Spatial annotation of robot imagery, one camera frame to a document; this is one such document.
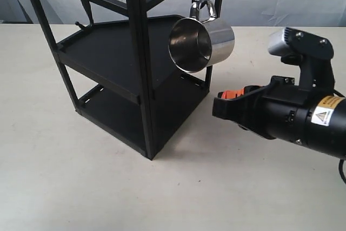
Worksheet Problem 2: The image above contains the shiny steel mug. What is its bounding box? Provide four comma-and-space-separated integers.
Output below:
168, 0, 235, 73

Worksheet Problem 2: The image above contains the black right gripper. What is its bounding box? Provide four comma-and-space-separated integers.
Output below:
212, 76, 299, 141

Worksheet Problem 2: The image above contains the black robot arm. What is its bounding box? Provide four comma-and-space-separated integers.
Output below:
212, 76, 345, 159

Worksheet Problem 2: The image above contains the black metal rack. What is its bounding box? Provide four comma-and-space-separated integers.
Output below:
30, 0, 212, 159

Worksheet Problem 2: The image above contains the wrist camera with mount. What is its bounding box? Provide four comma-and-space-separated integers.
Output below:
268, 27, 335, 93

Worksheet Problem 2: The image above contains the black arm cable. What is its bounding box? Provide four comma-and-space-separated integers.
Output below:
331, 89, 346, 188

